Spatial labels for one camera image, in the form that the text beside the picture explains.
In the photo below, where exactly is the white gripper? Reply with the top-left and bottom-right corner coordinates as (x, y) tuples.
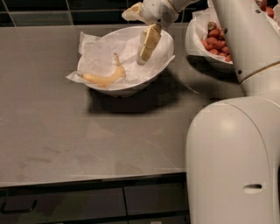
(122, 0), (179, 66)

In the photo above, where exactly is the yellow banana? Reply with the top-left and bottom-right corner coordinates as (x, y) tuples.
(80, 53), (126, 88)

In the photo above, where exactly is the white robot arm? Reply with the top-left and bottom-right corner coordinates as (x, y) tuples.
(185, 0), (280, 224)

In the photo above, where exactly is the white bowl with strawberries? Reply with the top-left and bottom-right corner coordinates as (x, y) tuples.
(185, 10), (234, 73)

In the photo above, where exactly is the white paper liner right bowl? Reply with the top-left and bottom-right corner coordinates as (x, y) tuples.
(185, 0), (280, 69)

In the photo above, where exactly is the white bowl with banana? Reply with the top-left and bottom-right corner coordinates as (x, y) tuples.
(76, 25), (175, 98)

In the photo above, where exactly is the red fruit in back bowl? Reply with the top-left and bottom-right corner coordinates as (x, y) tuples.
(255, 0), (274, 18)

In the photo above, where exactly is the pile of red strawberries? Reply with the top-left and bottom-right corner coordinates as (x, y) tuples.
(201, 21), (232, 62)

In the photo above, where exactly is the right dark drawer front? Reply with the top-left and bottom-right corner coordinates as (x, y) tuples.
(124, 183), (188, 215)

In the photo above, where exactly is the dark drawer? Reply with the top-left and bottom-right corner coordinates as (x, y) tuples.
(0, 188), (126, 224)
(124, 183), (188, 215)

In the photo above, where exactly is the left dark drawer front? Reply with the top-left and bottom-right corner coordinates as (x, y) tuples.
(0, 188), (126, 224)

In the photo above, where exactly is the left black drawer handle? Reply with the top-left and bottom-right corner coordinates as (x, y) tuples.
(0, 199), (38, 214)

